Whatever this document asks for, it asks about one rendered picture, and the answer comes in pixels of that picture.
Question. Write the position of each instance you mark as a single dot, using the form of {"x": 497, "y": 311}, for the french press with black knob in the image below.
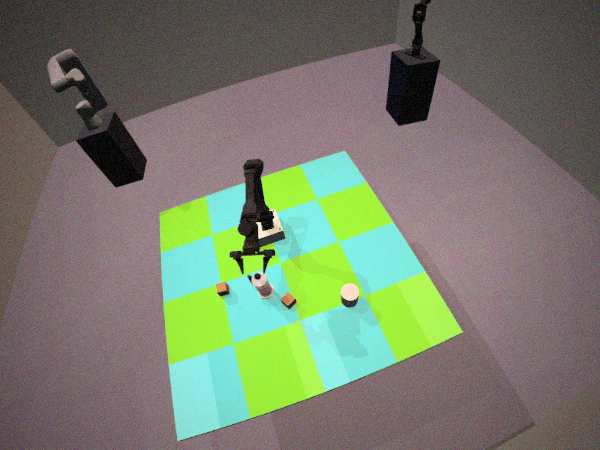
{"x": 265, "y": 289}

